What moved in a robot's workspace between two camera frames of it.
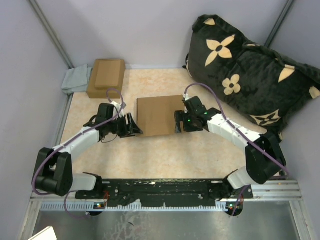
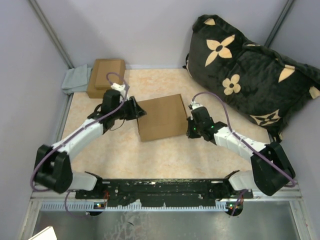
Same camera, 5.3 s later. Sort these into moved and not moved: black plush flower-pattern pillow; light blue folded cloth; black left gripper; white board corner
Moved: black left gripper
Not moved: white board corner; black plush flower-pattern pillow; light blue folded cloth
